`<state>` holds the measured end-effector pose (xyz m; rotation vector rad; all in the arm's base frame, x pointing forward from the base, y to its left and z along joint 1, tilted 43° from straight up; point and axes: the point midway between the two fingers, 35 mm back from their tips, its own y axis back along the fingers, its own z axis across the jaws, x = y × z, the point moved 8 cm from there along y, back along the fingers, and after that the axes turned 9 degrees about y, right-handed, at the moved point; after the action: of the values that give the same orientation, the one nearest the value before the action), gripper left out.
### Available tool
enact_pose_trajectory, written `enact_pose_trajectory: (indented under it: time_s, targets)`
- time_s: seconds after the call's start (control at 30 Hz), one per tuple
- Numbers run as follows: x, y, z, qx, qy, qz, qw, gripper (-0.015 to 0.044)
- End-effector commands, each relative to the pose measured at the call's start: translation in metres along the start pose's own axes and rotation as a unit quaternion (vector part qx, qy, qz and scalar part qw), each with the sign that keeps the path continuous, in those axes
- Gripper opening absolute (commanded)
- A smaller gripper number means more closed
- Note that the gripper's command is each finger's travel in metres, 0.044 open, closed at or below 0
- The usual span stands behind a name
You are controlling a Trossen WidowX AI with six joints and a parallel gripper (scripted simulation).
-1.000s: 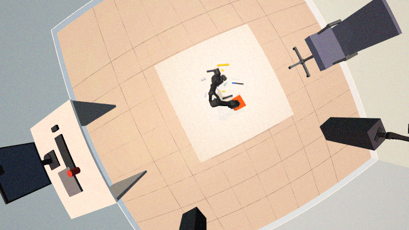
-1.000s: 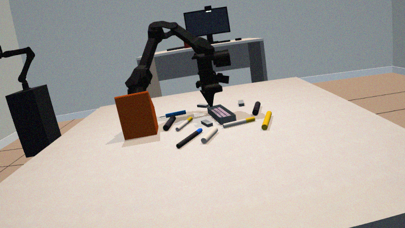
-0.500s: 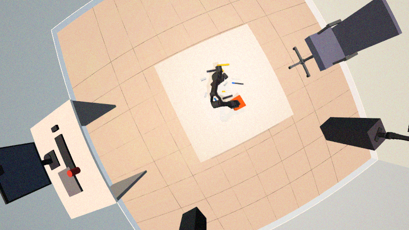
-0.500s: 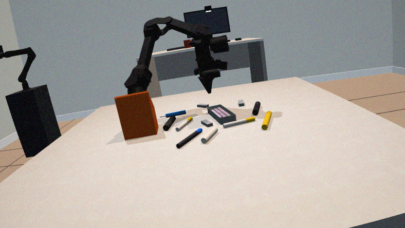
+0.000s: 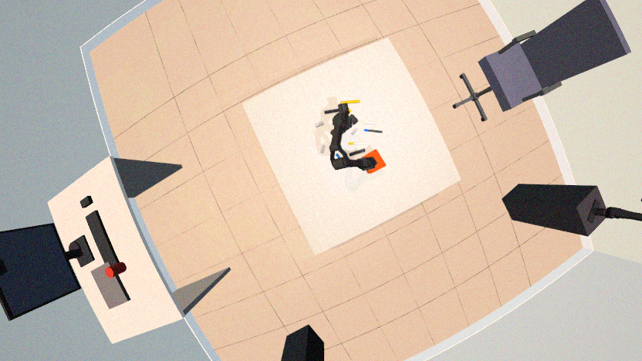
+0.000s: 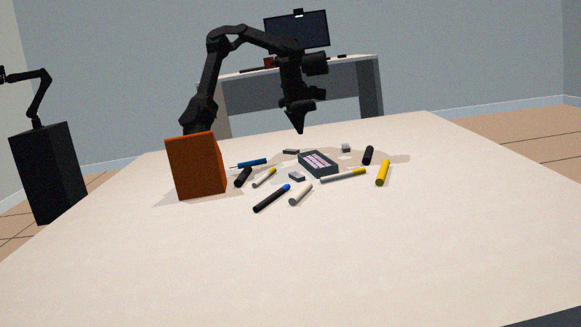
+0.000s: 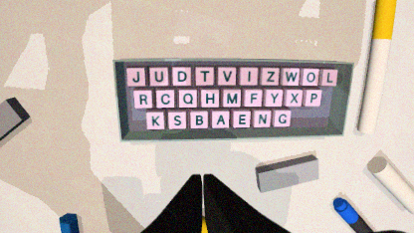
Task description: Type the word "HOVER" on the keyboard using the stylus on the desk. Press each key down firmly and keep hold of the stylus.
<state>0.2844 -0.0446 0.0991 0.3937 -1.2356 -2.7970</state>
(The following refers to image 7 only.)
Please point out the black marker with blue cap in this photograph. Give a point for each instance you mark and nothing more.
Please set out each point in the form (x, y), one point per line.
(351, 217)

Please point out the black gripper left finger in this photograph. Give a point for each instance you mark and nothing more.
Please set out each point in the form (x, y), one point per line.
(183, 214)

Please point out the grey keyboard with pink letter keys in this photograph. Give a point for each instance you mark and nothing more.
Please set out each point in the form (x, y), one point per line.
(176, 100)

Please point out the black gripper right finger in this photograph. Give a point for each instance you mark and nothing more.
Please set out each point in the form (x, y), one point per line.
(227, 212)

